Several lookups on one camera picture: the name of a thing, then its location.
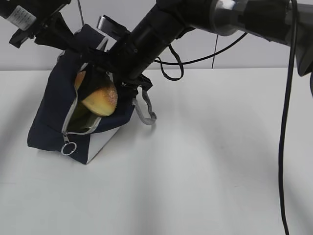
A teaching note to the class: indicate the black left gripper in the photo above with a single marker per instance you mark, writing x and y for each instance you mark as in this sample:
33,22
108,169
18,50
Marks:
40,20

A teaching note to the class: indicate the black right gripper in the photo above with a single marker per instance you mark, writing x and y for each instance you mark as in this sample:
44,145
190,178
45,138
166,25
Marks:
127,60

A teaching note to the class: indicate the brown bread roll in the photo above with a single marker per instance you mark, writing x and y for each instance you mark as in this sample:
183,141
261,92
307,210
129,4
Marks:
102,101

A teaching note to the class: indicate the navy and white lunch bag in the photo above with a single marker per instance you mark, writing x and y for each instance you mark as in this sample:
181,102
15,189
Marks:
64,124

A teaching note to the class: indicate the yellow banana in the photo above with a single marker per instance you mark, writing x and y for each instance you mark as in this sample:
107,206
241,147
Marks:
82,119

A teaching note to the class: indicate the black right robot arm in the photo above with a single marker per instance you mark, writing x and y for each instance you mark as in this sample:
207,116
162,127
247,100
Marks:
281,21

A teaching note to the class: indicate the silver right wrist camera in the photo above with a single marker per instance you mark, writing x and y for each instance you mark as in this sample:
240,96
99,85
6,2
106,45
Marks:
111,27

